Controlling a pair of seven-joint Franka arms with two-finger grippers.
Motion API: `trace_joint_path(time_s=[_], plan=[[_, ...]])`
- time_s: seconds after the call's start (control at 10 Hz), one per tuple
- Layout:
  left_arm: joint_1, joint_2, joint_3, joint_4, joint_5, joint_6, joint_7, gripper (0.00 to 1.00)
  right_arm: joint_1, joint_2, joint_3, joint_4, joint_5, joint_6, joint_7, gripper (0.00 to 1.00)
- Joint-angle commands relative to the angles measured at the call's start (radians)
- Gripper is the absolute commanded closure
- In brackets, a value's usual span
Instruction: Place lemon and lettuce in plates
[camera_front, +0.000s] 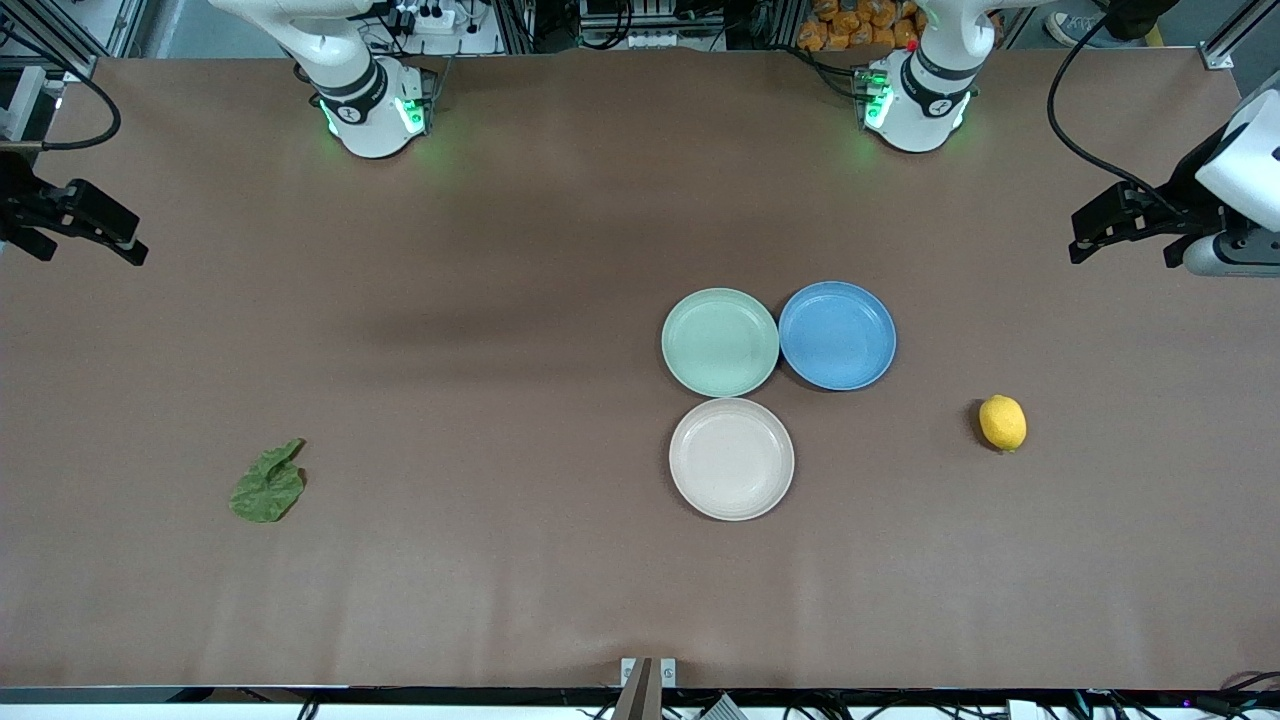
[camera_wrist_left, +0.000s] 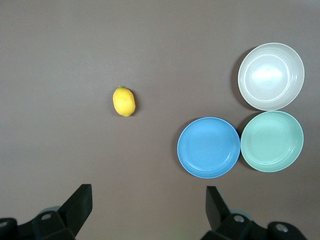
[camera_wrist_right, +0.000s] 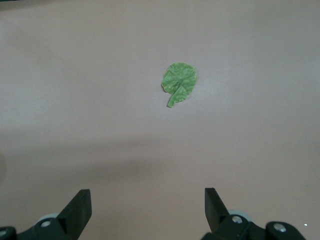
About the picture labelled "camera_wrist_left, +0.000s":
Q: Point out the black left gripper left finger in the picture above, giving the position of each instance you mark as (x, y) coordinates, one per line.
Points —
(75, 212)

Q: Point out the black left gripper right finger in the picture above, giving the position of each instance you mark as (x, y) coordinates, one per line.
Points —
(220, 217)

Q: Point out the yellow lemon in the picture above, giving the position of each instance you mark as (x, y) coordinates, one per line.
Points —
(124, 101)

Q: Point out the blue round plate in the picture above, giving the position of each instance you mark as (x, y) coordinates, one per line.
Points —
(208, 147)

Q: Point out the mint green round plate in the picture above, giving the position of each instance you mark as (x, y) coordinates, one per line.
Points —
(272, 141)

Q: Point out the beige round plate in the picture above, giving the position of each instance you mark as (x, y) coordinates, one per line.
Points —
(271, 75)

